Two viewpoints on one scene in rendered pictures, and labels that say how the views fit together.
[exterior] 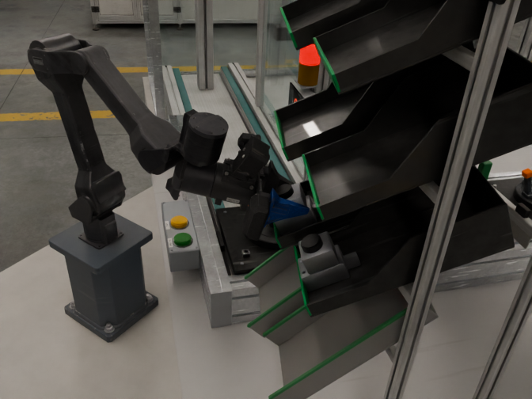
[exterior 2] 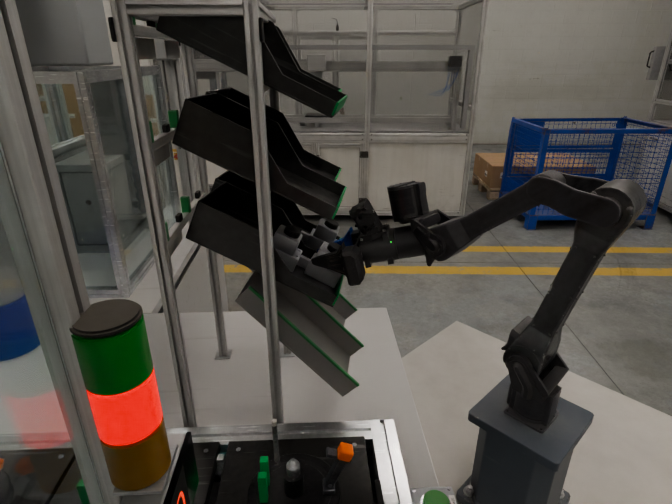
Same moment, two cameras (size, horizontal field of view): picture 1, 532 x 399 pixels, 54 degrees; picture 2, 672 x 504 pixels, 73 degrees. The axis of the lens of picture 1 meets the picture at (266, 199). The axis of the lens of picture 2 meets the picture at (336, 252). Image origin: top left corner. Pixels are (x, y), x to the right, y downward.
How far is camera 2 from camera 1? 1.47 m
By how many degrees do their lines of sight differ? 122
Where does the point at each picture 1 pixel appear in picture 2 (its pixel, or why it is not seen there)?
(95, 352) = not seen: hidden behind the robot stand
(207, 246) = (397, 490)
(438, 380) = (202, 387)
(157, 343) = (444, 447)
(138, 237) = (484, 406)
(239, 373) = (365, 411)
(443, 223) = not seen: hidden behind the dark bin
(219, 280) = (382, 439)
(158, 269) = not seen: outside the picture
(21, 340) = (592, 469)
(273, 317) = (343, 335)
